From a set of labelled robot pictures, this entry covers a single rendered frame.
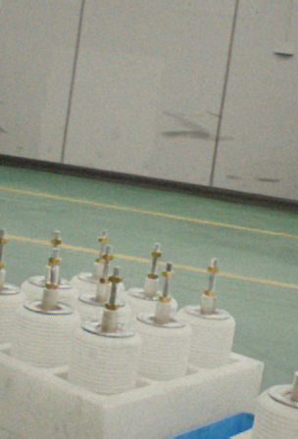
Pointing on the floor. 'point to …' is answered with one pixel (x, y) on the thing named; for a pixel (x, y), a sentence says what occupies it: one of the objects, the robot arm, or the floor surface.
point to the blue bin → (223, 428)
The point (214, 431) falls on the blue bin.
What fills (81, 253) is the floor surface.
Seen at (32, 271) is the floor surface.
